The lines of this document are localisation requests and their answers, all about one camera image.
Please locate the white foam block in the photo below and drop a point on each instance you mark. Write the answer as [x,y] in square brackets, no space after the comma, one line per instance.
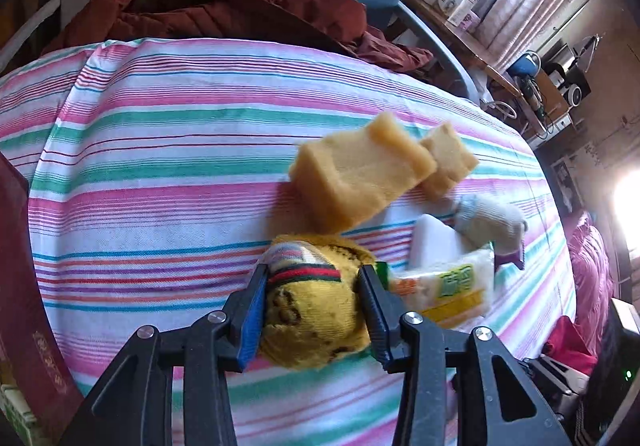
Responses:
[434,243]

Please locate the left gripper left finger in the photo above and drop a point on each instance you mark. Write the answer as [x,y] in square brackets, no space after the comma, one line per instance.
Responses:
[130,404]

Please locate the striped bed sheet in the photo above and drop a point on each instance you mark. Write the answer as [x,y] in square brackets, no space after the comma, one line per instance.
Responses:
[157,174]

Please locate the blue kettle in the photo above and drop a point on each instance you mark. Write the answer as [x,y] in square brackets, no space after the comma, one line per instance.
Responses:
[528,64]

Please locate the green white snack packet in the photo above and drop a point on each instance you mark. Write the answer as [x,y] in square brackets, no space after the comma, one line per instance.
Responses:
[448,293]

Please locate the wooden side table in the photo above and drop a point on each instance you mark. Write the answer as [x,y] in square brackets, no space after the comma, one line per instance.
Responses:
[472,55]

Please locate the yellow sponge block large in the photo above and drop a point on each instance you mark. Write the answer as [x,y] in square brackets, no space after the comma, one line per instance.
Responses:
[348,177]

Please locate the dark red blanket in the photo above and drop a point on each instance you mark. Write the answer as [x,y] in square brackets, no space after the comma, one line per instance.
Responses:
[335,26]

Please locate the dark red box lid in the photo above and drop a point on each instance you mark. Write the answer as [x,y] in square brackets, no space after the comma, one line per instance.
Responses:
[27,340]

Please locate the grey white rolled sock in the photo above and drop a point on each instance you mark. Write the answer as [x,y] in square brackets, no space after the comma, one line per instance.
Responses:
[486,219]

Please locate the yellow sock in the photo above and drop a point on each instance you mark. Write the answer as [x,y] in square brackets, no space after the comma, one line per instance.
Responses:
[312,311]

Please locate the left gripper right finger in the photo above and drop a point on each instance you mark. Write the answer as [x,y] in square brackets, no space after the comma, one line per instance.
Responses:
[498,403]

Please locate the purple small item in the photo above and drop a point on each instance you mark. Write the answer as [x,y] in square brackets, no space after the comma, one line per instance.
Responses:
[516,258]

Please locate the white boxes on table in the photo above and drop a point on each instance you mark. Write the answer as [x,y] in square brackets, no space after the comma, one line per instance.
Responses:
[458,13]

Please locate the pink quilt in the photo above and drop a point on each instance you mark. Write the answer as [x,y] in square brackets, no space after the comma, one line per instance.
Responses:
[577,342]

